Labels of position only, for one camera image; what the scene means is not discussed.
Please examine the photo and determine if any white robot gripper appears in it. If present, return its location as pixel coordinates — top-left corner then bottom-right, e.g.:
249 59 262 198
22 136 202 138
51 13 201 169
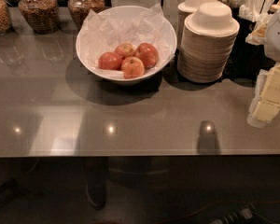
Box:
251 8 280 123

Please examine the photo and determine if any red apple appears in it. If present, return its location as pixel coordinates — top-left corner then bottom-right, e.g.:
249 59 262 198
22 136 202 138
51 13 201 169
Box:
115 43 135 59
98 52 122 70
121 57 145 79
134 43 159 68

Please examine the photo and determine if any white ceramic bowl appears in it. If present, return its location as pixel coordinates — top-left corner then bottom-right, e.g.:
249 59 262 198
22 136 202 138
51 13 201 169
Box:
75 5 178 86

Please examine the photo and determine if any black cutlery caddy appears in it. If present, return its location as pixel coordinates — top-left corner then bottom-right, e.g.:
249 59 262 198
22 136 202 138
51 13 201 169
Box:
223 8 274 80

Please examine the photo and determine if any front stack of paper bowls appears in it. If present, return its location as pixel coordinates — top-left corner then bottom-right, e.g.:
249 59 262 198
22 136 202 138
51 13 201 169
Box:
177 1 240 83

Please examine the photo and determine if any stack of paper bowls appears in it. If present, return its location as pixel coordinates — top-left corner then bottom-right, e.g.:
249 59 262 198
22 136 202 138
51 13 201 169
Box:
176 0 216 46
177 1 240 83

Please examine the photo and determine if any rear stack of paper bowls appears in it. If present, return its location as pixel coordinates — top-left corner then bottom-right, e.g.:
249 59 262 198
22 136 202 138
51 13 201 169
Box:
176 0 216 46

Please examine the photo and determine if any white paper liner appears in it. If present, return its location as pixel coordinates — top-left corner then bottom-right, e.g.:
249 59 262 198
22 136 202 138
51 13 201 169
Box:
79 2 175 79

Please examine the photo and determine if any right glass cereal jar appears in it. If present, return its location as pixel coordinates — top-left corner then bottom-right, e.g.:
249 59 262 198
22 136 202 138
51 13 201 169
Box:
67 0 105 29

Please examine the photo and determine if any middle glass cereal jar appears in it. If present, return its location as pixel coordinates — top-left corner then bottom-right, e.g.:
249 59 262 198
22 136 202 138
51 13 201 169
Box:
18 0 60 34

